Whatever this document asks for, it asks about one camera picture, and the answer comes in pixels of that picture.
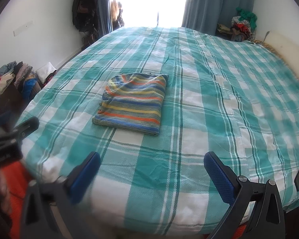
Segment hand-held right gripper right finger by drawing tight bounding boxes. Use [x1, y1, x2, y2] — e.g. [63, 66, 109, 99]
[204, 151, 286, 239]

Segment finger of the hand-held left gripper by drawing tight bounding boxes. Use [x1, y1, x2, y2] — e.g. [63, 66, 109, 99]
[0, 111, 12, 132]
[5, 116, 40, 143]

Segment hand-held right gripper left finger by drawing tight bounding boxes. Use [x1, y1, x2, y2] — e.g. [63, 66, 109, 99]
[20, 151, 101, 239]

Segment striped knit sweater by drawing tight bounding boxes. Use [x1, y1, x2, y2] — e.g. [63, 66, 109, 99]
[92, 72, 169, 137]

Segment row of folded clothes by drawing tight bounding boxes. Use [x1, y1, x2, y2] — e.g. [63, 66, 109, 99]
[0, 60, 43, 110]

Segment dark hanging clothes and bags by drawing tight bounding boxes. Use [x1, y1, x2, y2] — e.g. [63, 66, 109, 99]
[72, 0, 102, 45]

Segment pile of colourful clothes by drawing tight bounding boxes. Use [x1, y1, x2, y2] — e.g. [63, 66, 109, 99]
[230, 7, 258, 43]

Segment person's red clothing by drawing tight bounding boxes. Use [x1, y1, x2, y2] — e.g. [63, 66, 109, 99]
[0, 161, 34, 239]

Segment white folded cloth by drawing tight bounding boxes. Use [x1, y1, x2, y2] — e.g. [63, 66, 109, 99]
[36, 62, 57, 83]

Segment teal white checked blanket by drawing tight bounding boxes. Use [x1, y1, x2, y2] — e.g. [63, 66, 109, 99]
[15, 26, 299, 237]

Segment grey-blue curtain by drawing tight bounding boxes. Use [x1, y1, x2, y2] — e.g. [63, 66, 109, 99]
[181, 0, 256, 35]
[97, 0, 113, 35]

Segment orange cloth by window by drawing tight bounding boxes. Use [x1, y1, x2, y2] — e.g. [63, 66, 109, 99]
[111, 0, 124, 29]

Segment beige folded cloth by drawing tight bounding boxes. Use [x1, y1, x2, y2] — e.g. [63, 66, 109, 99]
[216, 23, 234, 37]

